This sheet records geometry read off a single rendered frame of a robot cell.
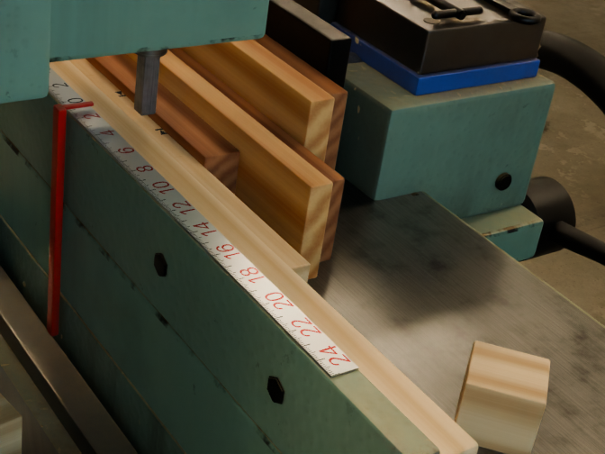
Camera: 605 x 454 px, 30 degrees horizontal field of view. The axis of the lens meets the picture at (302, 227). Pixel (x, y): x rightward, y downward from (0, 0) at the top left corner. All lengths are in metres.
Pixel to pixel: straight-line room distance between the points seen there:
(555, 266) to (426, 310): 1.92
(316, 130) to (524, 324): 0.15
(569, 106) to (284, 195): 2.76
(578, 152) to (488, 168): 2.32
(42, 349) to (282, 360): 0.23
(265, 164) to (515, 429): 0.19
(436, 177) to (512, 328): 0.14
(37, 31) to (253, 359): 0.17
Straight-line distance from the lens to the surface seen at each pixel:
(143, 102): 0.61
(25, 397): 0.65
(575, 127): 3.19
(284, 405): 0.46
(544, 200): 0.86
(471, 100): 0.68
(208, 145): 0.60
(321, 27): 0.64
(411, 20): 0.67
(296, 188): 0.56
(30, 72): 0.50
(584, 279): 2.47
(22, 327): 0.68
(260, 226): 0.55
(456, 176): 0.71
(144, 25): 0.56
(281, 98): 0.62
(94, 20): 0.55
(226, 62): 0.66
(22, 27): 0.49
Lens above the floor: 1.22
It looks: 30 degrees down
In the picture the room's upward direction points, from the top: 9 degrees clockwise
